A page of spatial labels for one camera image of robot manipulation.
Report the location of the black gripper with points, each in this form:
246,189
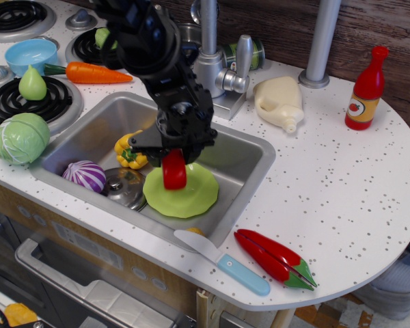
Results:
183,122

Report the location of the red white sushi piece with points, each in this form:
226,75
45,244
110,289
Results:
174,170

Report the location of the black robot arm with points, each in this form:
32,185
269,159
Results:
151,49

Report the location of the green plastic plate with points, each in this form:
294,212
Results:
200,193

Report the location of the yellow toy bell pepper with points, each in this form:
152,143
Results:
125,156

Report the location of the silver pot lid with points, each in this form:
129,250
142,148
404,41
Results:
125,186

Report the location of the silver toy faucet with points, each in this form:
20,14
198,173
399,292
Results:
227,87

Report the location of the purple toy onion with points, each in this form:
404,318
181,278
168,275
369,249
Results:
86,174

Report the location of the yellow toy in sink corner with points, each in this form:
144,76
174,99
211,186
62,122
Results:
196,230

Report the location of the silver metal sink basin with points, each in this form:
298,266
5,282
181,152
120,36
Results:
238,161

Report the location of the green labelled toy can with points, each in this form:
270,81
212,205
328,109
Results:
228,52

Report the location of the silver metal pot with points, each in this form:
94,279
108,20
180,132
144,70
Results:
191,36

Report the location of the cream toy milk jug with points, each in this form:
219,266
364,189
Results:
279,102

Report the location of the orange toy carrot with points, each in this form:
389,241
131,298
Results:
85,73

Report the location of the rear right stove burner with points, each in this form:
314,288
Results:
83,49

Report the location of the green toy on burner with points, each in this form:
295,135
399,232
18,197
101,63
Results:
101,36

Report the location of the green toy cabbage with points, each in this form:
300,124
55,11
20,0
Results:
23,138

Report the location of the green toy pear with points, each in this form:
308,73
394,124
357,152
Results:
32,86

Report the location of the grey vertical pole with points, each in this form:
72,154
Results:
315,75

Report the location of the red toy chili pepper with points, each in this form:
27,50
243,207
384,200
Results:
280,262

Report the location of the blue plastic bowl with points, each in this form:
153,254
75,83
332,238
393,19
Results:
35,53

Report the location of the front black stove burner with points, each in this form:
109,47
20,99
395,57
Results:
60,108

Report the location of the rear left stove burner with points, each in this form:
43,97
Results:
23,20

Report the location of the red toy ketchup bottle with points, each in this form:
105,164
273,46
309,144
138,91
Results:
367,92

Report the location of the yellow toy below counter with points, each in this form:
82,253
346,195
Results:
19,314

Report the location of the blue handled toy knife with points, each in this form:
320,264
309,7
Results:
224,262

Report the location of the grey oven door handle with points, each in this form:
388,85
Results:
108,302

